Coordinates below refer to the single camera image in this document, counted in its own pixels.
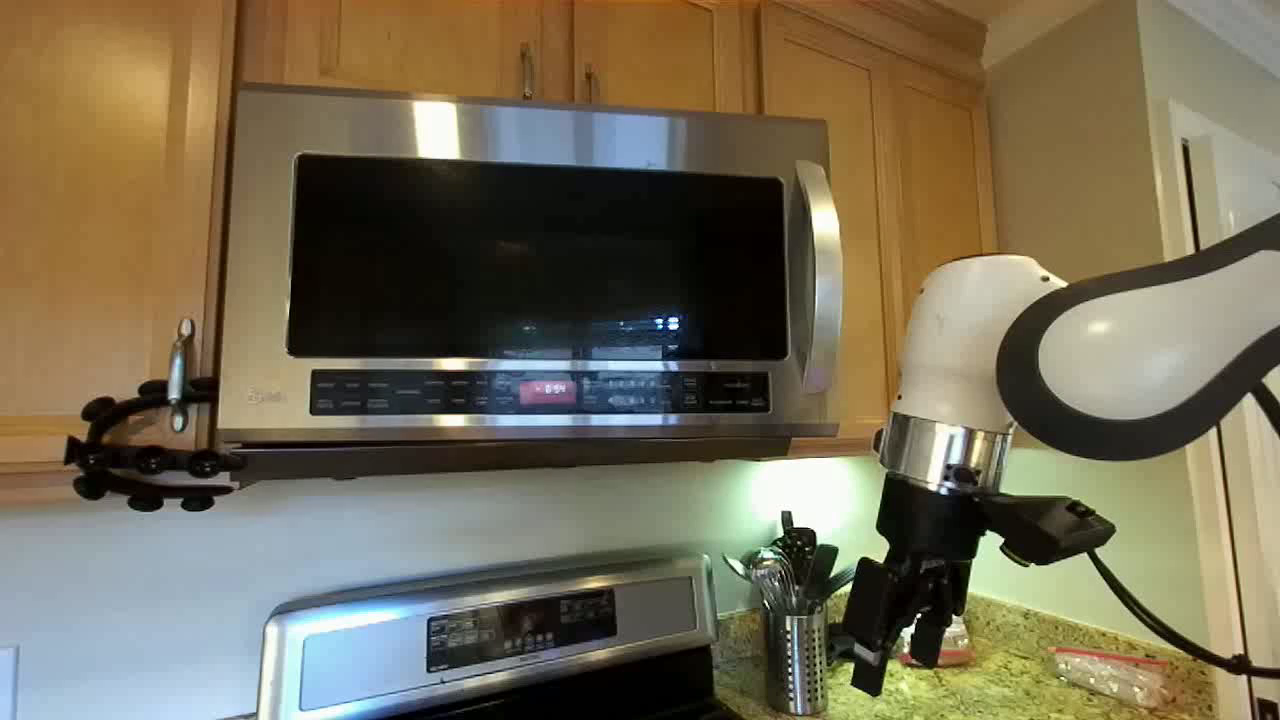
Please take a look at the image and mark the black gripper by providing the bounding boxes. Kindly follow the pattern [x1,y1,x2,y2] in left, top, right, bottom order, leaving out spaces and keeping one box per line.
[845,478,983,696]

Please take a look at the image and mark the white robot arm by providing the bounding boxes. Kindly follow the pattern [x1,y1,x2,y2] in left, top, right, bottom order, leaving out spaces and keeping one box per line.
[845,217,1280,693]

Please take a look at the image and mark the red item behind gripper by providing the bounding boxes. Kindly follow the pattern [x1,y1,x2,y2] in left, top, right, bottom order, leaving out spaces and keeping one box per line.
[898,617,973,669]

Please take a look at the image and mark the perforated steel utensil holder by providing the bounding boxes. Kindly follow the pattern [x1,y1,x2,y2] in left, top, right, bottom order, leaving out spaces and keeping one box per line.
[764,610,826,716]

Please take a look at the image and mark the steel whisk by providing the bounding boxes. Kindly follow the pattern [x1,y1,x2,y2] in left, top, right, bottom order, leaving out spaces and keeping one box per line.
[722,550,792,610]

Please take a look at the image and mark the plastic bag on counter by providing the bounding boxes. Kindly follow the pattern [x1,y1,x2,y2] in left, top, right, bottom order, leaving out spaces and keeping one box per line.
[1052,649,1166,710]

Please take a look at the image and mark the stainless steel stove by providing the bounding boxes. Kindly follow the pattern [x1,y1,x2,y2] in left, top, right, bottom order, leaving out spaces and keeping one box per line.
[252,552,737,720]

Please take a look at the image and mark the right wooden cabinet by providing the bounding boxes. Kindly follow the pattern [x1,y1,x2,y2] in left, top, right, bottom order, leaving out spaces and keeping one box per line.
[754,0,997,456]

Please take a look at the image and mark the wooden cabinet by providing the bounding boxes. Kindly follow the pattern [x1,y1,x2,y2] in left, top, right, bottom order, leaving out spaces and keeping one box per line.
[0,0,235,510]
[754,0,997,456]

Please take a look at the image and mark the upper wooden cabinet doors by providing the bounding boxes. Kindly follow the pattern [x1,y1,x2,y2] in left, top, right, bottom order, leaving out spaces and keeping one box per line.
[239,0,751,114]

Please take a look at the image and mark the left wooden cabinet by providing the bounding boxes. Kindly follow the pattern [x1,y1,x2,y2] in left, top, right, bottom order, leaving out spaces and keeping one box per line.
[0,0,235,510]

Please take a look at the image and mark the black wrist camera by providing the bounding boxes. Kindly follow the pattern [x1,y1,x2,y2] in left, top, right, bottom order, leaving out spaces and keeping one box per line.
[983,498,1116,564]

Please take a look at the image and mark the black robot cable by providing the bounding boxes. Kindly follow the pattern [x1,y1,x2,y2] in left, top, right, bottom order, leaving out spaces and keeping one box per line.
[1082,377,1280,680]

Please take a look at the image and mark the silver cabinet handle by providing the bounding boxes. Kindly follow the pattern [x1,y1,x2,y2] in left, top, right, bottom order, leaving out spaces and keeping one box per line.
[165,316,197,438]

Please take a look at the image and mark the black tripod mount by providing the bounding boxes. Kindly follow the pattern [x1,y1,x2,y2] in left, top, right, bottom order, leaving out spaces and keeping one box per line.
[62,377,239,512]

